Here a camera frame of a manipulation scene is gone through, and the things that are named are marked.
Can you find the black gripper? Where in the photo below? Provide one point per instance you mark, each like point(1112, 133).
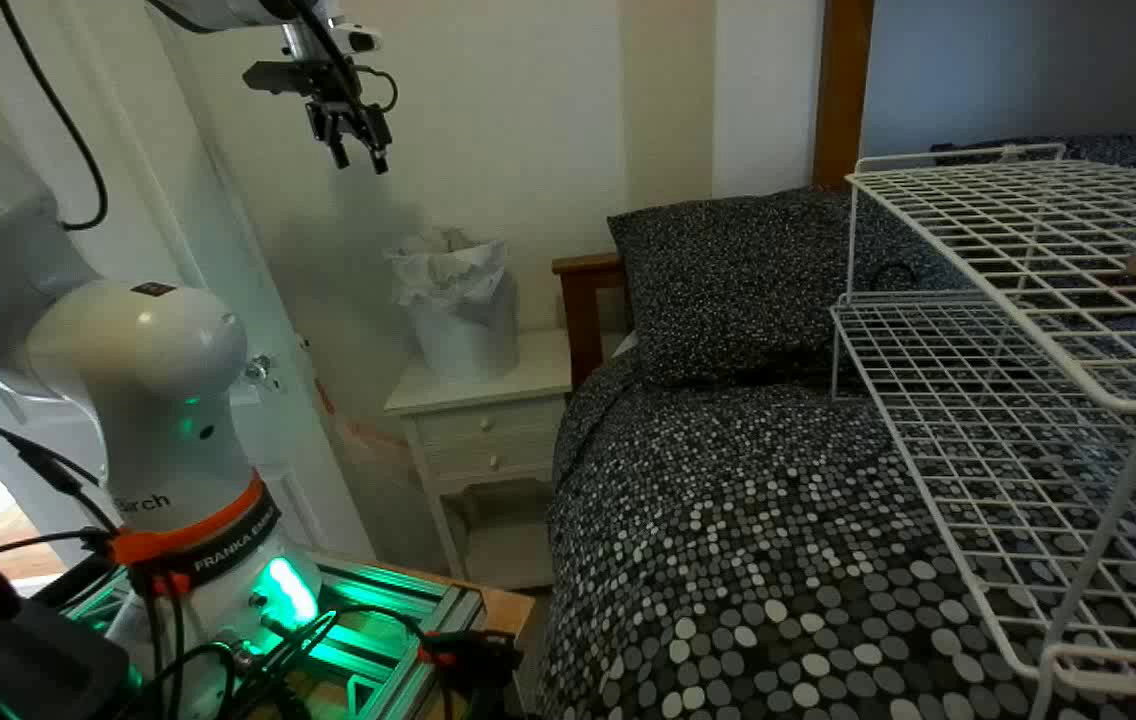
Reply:
point(321, 67)

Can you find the white drawer with round knob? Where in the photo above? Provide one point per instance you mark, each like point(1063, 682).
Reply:
point(493, 430)
point(498, 475)

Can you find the wooden base board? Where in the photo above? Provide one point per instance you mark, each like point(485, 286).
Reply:
point(511, 610)

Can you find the black white-dotted duvet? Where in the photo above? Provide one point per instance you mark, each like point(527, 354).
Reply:
point(753, 562)

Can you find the black white-dotted pillow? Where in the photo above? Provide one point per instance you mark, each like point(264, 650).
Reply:
point(729, 286)

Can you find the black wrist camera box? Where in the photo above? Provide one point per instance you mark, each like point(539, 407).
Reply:
point(277, 77)

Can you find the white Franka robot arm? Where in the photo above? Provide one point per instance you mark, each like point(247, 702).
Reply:
point(140, 387)

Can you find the white door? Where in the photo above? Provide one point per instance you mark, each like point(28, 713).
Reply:
point(274, 266)

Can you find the white bedside cabinet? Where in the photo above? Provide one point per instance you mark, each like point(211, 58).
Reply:
point(483, 402)

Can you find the green-lit metal base frame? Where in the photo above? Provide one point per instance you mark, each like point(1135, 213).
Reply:
point(382, 625)

